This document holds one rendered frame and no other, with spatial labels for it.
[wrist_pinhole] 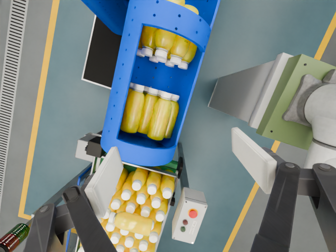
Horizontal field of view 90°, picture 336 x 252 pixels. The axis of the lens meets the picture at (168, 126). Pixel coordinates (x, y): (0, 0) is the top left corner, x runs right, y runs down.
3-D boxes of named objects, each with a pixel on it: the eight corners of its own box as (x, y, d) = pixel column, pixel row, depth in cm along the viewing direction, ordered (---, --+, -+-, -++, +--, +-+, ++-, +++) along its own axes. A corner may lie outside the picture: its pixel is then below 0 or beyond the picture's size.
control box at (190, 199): (203, 192, 80) (208, 206, 70) (191, 226, 84) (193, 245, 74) (183, 186, 79) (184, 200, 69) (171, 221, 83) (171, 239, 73)
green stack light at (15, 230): (31, 225, 67) (20, 235, 62) (29, 238, 68) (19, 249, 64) (15, 221, 67) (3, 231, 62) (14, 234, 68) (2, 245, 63)
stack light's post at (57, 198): (119, 142, 181) (40, 216, 73) (118, 145, 182) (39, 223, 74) (115, 141, 181) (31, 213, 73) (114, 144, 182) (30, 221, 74)
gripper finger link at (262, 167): (267, 162, 12) (277, 161, 12) (230, 127, 19) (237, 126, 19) (265, 195, 13) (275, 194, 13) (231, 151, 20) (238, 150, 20)
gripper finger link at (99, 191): (104, 218, 14) (95, 219, 14) (124, 167, 20) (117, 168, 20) (92, 188, 12) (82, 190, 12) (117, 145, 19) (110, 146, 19)
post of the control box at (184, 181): (181, 143, 179) (192, 204, 81) (180, 146, 180) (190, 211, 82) (178, 142, 179) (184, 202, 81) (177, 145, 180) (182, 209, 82)
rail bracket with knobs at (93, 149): (114, 139, 86) (107, 145, 76) (111, 152, 88) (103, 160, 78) (96, 134, 86) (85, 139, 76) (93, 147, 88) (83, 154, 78)
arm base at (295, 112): (351, 78, 63) (369, 78, 57) (320, 132, 68) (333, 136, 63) (309, 62, 61) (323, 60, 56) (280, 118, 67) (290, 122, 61)
